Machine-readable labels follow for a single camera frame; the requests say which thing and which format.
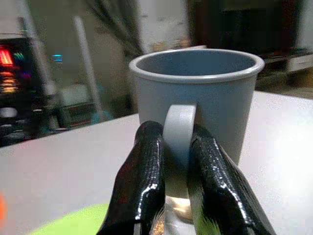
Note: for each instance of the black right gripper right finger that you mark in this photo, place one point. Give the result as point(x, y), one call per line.
point(220, 178)

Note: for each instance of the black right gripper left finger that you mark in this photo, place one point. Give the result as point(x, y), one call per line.
point(141, 181)

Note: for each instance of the pale teal plastic mug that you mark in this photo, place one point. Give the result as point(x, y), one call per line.
point(195, 98)

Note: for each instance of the light green plate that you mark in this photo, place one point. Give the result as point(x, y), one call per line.
point(73, 221)

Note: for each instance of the white pole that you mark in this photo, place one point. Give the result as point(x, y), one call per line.
point(86, 66)

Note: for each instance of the orange flat plate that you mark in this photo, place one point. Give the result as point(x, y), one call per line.
point(2, 208)

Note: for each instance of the computer tower with coloured lights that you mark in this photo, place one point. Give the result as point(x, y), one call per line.
point(11, 73)

